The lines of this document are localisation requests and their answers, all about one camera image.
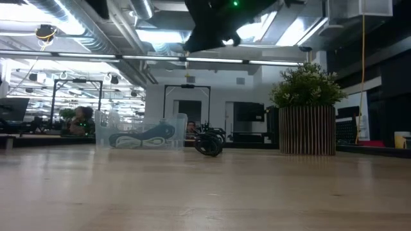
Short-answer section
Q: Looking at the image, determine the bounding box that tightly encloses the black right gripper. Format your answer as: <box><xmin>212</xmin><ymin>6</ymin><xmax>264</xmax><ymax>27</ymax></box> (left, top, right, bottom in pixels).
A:
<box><xmin>182</xmin><ymin>29</ymin><xmax>242</xmax><ymax>54</ymax></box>

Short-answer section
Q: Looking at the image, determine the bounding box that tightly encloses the white cable bundle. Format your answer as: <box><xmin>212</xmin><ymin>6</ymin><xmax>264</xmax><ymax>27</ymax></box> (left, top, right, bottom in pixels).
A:
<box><xmin>114</xmin><ymin>135</ymin><xmax>167</xmax><ymax>150</ymax></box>

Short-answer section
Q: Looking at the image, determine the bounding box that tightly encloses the long ceiling light strip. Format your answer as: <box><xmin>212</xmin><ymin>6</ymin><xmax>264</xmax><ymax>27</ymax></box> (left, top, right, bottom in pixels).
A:
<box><xmin>0</xmin><ymin>49</ymin><xmax>304</xmax><ymax>67</ymax></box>

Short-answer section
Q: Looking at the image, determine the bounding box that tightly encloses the black tall cabinet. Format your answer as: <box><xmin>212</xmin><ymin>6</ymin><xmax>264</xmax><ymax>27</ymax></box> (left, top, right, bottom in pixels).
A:
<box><xmin>265</xmin><ymin>105</ymin><xmax>280</xmax><ymax>146</ymax></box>

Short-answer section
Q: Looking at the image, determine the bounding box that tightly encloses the green potted plant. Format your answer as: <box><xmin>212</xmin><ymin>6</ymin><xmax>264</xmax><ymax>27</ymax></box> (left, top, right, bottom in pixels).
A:
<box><xmin>269</xmin><ymin>62</ymin><xmax>347</xmax><ymax>108</ymax></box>

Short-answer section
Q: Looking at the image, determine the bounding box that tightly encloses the clear plastic bin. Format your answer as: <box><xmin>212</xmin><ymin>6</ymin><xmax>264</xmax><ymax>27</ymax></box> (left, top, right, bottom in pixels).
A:
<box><xmin>94</xmin><ymin>110</ymin><xmax>189</xmax><ymax>151</ymax></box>

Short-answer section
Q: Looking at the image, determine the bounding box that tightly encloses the slatted wooden planter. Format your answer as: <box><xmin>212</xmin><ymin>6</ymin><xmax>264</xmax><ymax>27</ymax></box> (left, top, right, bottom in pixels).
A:
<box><xmin>278</xmin><ymin>105</ymin><xmax>337</xmax><ymax>157</ymax></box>

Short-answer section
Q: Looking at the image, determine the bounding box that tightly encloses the small green background plant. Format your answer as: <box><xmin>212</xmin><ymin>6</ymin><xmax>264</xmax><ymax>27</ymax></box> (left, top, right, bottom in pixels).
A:
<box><xmin>58</xmin><ymin>108</ymin><xmax>77</xmax><ymax>122</ymax></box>

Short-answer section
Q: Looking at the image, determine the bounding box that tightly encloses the white ceiling box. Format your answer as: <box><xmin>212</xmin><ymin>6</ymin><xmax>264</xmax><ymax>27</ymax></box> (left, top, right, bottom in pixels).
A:
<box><xmin>326</xmin><ymin>0</ymin><xmax>394</xmax><ymax>21</ymax></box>

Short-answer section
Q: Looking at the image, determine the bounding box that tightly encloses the black pegboard panel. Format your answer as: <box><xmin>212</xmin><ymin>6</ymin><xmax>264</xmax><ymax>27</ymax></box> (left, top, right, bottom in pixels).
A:
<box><xmin>335</xmin><ymin>117</ymin><xmax>358</xmax><ymax>146</ymax></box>

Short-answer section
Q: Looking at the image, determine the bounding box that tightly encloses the red flat object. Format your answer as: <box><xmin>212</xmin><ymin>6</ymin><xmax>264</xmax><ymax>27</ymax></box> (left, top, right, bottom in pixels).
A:
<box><xmin>357</xmin><ymin>139</ymin><xmax>385</xmax><ymax>148</ymax></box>

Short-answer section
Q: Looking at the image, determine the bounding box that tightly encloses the black computer monitor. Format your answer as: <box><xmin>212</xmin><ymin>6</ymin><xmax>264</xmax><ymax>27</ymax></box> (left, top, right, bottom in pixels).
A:
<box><xmin>0</xmin><ymin>97</ymin><xmax>30</xmax><ymax>123</ymax></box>

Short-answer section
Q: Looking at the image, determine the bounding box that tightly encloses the yellow cup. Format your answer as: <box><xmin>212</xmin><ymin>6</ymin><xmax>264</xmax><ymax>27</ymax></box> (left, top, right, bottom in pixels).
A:
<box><xmin>394</xmin><ymin>131</ymin><xmax>411</xmax><ymax>150</ymax></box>

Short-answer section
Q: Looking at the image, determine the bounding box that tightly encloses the black metal rig frame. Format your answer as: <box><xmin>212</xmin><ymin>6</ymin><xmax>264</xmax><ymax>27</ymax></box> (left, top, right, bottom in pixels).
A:
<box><xmin>49</xmin><ymin>78</ymin><xmax>104</xmax><ymax>130</ymax></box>
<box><xmin>162</xmin><ymin>83</ymin><xmax>212</xmax><ymax>129</ymax></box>

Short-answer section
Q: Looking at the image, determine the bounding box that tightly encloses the black wall screen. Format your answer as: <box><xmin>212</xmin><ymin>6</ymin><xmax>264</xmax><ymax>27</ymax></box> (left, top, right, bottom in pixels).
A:
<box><xmin>232</xmin><ymin>101</ymin><xmax>266</xmax><ymax>123</ymax></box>

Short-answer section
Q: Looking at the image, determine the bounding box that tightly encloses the black coiled cable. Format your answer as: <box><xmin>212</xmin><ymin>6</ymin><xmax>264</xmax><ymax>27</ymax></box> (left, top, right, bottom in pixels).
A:
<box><xmin>193</xmin><ymin>131</ymin><xmax>225</xmax><ymax>158</ymax></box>

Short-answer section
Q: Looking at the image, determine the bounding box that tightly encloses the yellow hanging cord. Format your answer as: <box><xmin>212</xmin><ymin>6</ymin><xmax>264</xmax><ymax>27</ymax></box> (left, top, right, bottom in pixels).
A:
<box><xmin>354</xmin><ymin>14</ymin><xmax>367</xmax><ymax>145</ymax></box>

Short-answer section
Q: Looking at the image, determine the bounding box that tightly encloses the ceiling cable reel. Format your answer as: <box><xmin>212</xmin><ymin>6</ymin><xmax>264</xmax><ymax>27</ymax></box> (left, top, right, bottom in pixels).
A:
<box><xmin>34</xmin><ymin>24</ymin><xmax>58</xmax><ymax>43</ymax></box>

